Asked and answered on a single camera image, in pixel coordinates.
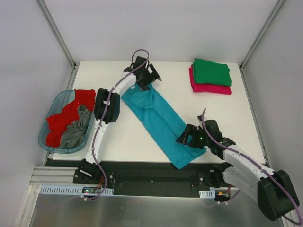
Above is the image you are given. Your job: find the folded pink t shirt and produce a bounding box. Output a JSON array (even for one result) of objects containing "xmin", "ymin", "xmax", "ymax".
[{"xmin": 188, "ymin": 67, "xmax": 232, "ymax": 95}]

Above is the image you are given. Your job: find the right white cable duct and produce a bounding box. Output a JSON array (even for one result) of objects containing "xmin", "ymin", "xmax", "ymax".
[{"xmin": 199, "ymin": 190, "xmax": 216, "ymax": 199}]

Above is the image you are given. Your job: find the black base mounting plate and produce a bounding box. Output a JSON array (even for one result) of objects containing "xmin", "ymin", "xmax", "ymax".
[{"xmin": 45, "ymin": 158, "xmax": 270, "ymax": 196}]

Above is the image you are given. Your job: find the red t shirt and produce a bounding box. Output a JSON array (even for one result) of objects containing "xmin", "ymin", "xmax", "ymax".
[{"xmin": 45, "ymin": 88, "xmax": 96, "ymax": 147}]

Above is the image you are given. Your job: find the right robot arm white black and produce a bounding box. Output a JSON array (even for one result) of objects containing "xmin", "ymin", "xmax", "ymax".
[{"xmin": 176, "ymin": 118, "xmax": 300, "ymax": 221}]

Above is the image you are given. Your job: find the grey t shirt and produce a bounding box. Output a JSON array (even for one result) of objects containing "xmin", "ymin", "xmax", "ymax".
[{"xmin": 60, "ymin": 105, "xmax": 92, "ymax": 149}]

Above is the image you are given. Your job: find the folded green t shirt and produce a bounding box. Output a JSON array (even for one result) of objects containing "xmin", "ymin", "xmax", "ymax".
[{"xmin": 193, "ymin": 58, "xmax": 232, "ymax": 87}]

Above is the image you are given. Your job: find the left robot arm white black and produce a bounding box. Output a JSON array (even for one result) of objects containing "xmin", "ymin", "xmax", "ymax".
[{"xmin": 79, "ymin": 56, "xmax": 161, "ymax": 184}]

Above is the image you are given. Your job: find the teal t shirt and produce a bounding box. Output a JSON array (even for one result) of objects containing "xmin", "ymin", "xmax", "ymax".
[{"xmin": 122, "ymin": 84, "xmax": 206, "ymax": 169}]

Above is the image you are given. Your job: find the translucent blue plastic basket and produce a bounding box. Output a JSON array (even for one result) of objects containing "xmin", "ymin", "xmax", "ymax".
[{"xmin": 37, "ymin": 89, "xmax": 99, "ymax": 154}]

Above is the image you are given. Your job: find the right aluminium side rail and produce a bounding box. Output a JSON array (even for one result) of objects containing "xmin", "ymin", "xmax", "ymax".
[{"xmin": 240, "ymin": 68, "xmax": 270, "ymax": 166}]

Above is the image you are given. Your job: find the right aluminium frame post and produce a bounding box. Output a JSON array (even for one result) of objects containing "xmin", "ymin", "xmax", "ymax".
[{"xmin": 239, "ymin": 0, "xmax": 287, "ymax": 71}]

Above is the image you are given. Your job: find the aluminium frame post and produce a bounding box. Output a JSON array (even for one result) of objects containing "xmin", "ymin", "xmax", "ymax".
[
  {"xmin": 239, "ymin": 0, "xmax": 287, "ymax": 71},
  {"xmin": 36, "ymin": 0, "xmax": 76, "ymax": 69}
]

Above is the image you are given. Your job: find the left aluminium frame post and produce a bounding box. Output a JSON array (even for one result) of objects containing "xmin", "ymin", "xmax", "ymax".
[{"xmin": 36, "ymin": 0, "xmax": 76, "ymax": 69}]

